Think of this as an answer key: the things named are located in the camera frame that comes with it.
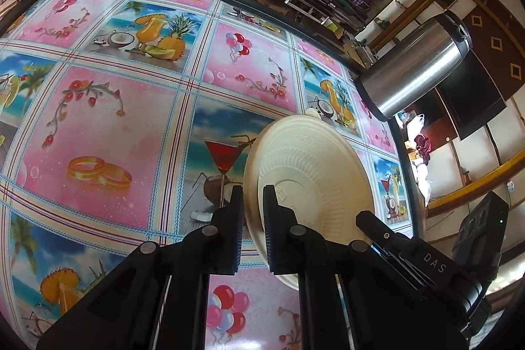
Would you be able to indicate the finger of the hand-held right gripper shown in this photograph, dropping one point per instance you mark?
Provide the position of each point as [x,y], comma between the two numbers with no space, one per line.
[379,230]

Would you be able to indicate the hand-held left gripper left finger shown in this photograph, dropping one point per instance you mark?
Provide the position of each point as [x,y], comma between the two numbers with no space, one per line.
[236,235]

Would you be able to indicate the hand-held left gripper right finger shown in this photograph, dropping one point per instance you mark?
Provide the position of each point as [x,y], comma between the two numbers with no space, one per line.
[269,235]

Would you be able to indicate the cream plastic plate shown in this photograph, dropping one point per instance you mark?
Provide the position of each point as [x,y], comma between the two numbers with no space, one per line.
[316,169]

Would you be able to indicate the black-rimmed table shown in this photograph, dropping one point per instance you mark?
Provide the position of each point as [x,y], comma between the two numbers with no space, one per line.
[415,210]

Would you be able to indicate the white plastic bag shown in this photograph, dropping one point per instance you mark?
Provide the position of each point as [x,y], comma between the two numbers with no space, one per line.
[414,124]

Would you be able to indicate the black television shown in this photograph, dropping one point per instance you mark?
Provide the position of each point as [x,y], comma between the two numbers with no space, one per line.
[471,95]

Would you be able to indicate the printed fruit pattern tablecloth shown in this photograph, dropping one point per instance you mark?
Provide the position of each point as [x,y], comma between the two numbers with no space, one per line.
[123,108]

